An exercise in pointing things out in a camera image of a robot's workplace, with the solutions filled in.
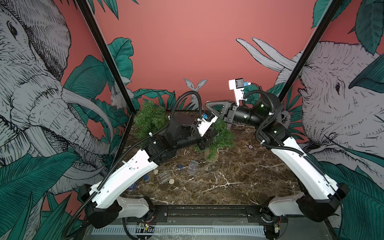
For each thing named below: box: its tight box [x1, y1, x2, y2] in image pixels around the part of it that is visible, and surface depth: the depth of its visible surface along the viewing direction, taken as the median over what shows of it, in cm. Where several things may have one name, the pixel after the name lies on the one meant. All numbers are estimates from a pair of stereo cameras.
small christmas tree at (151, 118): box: [133, 100, 170, 141], surface depth 78 cm
